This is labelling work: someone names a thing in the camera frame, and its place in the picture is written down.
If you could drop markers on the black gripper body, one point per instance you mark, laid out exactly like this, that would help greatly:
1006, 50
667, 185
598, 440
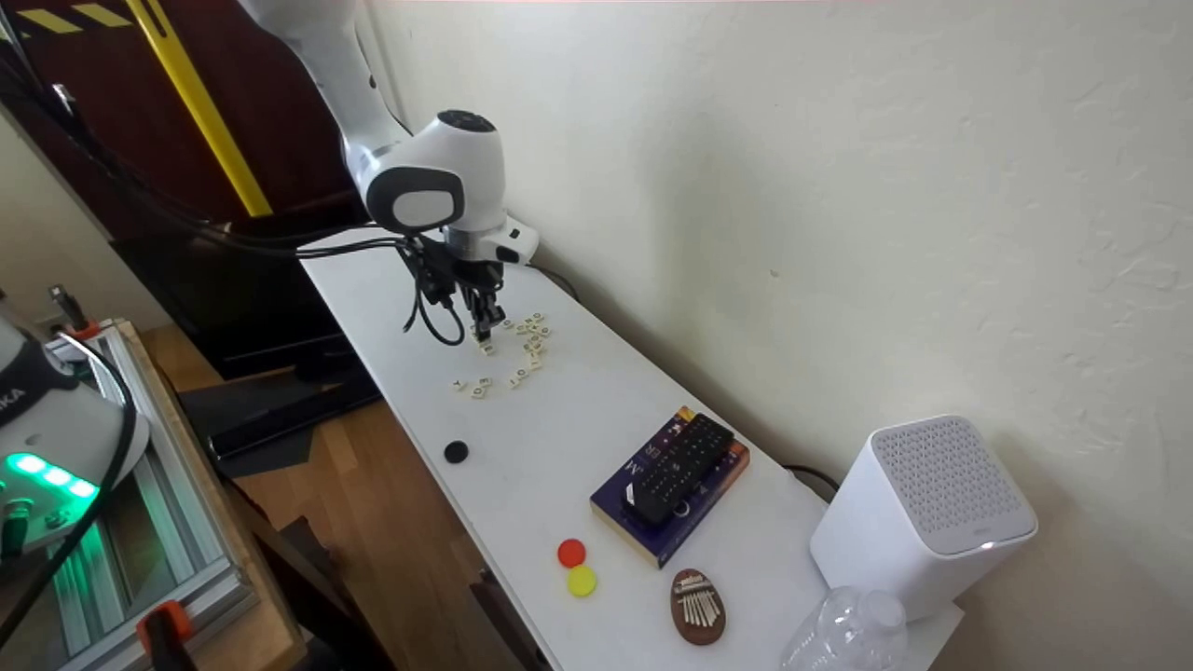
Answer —
484, 277

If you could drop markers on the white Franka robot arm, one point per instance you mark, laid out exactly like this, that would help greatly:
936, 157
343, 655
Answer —
433, 168

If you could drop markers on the cream letter tile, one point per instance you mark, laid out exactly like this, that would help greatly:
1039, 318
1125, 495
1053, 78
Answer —
517, 382
484, 389
539, 352
526, 336
465, 385
532, 322
542, 332

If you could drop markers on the black round disc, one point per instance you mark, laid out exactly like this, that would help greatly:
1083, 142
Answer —
458, 451

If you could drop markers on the black flat floor plate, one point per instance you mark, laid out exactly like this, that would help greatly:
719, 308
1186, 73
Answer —
274, 416

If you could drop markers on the black power strip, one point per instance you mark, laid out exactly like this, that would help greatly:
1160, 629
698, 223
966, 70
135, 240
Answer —
677, 470

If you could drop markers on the flat game board box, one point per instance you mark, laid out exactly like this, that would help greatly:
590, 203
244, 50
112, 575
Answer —
629, 517

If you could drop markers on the red round disc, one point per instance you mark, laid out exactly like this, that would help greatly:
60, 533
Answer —
572, 554

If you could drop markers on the yellow round disc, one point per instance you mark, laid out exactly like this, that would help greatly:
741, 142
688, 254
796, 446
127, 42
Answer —
585, 582

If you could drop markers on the long yellow bar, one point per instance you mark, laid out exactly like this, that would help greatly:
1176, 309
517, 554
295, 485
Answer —
199, 113

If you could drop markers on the brown oval object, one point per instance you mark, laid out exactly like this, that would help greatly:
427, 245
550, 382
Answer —
698, 604

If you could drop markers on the dark wooden cabinet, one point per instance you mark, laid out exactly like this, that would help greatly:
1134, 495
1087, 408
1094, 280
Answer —
124, 97

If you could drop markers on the orange clamp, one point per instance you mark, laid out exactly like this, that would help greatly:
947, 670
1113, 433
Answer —
165, 619

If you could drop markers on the grey device with green lights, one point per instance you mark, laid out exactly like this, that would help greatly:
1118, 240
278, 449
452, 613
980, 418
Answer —
51, 433

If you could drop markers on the clear plastic bottle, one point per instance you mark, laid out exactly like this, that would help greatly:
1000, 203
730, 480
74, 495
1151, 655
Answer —
843, 635

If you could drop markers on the white box speaker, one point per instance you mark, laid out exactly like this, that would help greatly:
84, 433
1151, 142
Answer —
926, 522

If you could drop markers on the aluminium profile frame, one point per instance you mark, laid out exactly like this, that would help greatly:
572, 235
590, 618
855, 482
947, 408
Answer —
187, 544

